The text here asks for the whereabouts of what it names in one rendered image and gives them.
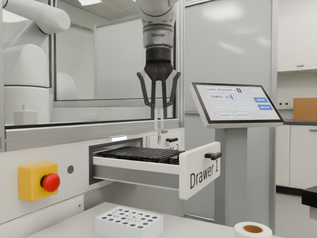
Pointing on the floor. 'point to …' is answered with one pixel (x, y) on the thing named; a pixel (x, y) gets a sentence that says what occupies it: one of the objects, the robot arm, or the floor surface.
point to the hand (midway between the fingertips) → (159, 118)
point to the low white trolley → (215, 232)
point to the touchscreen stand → (231, 177)
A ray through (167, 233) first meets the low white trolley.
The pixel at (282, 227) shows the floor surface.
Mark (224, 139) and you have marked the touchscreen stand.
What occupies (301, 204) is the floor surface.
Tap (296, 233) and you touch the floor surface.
